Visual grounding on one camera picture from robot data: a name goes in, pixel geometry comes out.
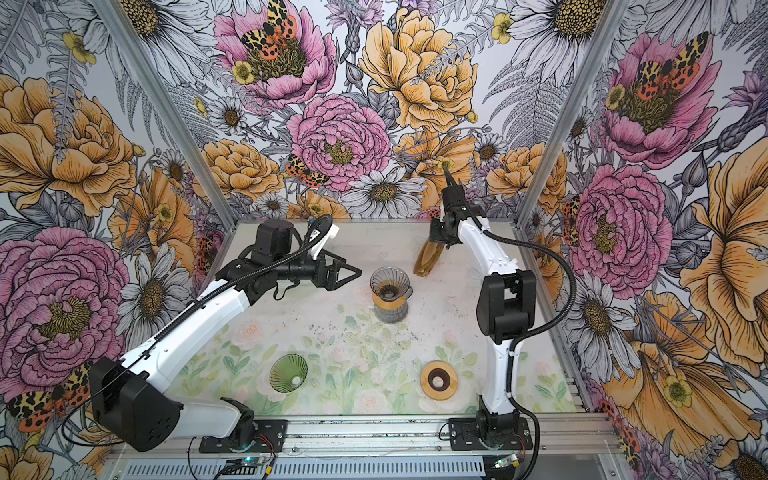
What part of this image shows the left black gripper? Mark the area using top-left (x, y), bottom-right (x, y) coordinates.
top-left (275, 246), bottom-right (362, 291)

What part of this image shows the brown coffee filter stack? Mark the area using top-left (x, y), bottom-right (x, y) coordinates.
top-left (413, 239), bottom-right (445, 278)

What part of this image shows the grey glass dripper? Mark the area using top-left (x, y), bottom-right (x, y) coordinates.
top-left (369, 266), bottom-right (413, 302)

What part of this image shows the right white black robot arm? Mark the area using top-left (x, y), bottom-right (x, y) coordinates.
top-left (429, 167), bottom-right (536, 451)

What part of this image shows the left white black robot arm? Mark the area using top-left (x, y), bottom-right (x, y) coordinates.
top-left (89, 215), bottom-right (362, 452)

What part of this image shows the green glass dripper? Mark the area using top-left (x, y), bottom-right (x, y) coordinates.
top-left (269, 353), bottom-right (309, 394)

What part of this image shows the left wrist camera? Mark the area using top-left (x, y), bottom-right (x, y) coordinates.
top-left (308, 215), bottom-right (339, 260)

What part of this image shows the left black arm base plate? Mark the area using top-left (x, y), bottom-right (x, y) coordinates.
top-left (198, 419), bottom-right (288, 454)

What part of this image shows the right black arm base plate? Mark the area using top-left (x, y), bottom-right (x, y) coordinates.
top-left (447, 417), bottom-right (534, 451)

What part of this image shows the white vented cable duct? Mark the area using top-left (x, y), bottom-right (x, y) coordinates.
top-left (113, 456), bottom-right (486, 479)

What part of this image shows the aluminium rail frame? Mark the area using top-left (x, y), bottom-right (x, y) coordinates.
top-left (107, 413), bottom-right (619, 460)

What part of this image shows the left black corrugated cable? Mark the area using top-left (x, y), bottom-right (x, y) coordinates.
top-left (59, 214), bottom-right (335, 448)

